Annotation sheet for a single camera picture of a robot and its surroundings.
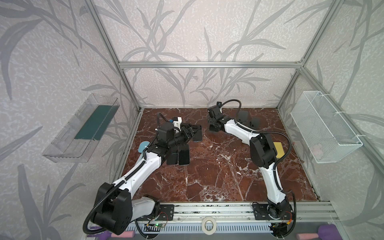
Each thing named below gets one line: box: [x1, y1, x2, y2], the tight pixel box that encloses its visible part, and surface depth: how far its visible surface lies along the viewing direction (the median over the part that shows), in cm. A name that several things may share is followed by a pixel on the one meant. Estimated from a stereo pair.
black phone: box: [192, 124, 203, 142], surface depth 104 cm
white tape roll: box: [201, 216, 217, 236], surface depth 71 cm
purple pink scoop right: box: [296, 224, 343, 240], surface depth 69 cm
